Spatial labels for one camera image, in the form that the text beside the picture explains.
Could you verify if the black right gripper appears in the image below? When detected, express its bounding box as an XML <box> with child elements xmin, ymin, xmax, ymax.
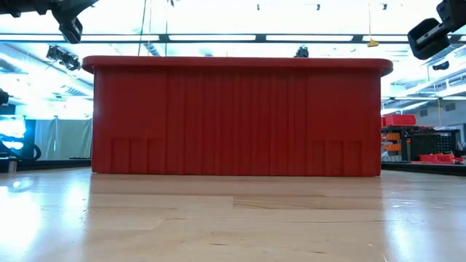
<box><xmin>435</xmin><ymin>0</ymin><xmax>466</xmax><ymax>33</ymax></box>

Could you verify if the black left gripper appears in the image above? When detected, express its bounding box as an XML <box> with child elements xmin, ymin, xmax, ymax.
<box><xmin>50</xmin><ymin>0</ymin><xmax>99</xmax><ymax>23</ymax></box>

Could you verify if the red storage bin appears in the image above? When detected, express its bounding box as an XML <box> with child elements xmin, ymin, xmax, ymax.
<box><xmin>381</xmin><ymin>114</ymin><xmax>417</xmax><ymax>127</ymax></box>

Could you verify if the red plastic bin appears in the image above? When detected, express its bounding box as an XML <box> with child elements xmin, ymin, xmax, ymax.
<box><xmin>82</xmin><ymin>55</ymin><xmax>394</xmax><ymax>178</ymax></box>

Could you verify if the white curtain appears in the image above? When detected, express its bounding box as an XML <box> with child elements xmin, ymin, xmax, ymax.
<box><xmin>34</xmin><ymin>117</ymin><xmax>92</xmax><ymax>160</ymax></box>

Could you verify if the black storage shelf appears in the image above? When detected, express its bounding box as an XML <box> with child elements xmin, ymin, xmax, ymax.
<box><xmin>381</xmin><ymin>125</ymin><xmax>462</xmax><ymax>162</ymax></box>

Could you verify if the red parts pile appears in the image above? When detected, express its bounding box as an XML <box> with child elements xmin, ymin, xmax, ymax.
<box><xmin>418</xmin><ymin>152</ymin><xmax>465</xmax><ymax>164</ymax></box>

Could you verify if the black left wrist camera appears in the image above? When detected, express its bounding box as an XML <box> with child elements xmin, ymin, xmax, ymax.
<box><xmin>58</xmin><ymin>16</ymin><xmax>84</xmax><ymax>44</ymax></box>

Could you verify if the black hose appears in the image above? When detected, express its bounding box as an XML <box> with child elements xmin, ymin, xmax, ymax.
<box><xmin>0</xmin><ymin>140</ymin><xmax>42</xmax><ymax>162</ymax></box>

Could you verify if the black aluminium table frame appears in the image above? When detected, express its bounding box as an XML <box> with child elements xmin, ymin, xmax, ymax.
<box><xmin>381</xmin><ymin>162</ymin><xmax>466</xmax><ymax>178</ymax></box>
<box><xmin>0</xmin><ymin>159</ymin><xmax>92</xmax><ymax>172</ymax></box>

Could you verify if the black overhead frame beam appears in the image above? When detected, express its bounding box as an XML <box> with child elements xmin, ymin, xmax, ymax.
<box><xmin>0</xmin><ymin>33</ymin><xmax>466</xmax><ymax>44</ymax></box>

